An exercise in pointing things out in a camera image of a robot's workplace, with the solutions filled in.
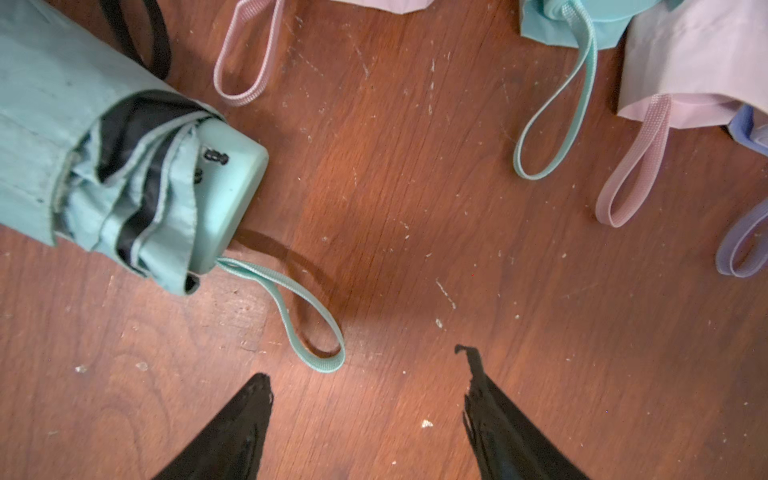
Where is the black sleeved umbrella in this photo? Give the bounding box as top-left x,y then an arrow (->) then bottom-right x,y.
99,0 -> 172,80

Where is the light pink sleeved umbrella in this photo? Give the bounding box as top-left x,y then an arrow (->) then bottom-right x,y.
595,0 -> 767,228

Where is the mint green sleeved umbrella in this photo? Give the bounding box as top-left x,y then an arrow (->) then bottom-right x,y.
512,0 -> 685,182

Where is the lavender sleeved umbrella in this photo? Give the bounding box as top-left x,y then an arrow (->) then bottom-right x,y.
715,104 -> 767,278

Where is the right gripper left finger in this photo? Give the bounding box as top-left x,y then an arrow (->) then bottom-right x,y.
155,373 -> 274,479

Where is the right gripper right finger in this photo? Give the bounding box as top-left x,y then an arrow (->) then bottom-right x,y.
455,344 -> 587,479

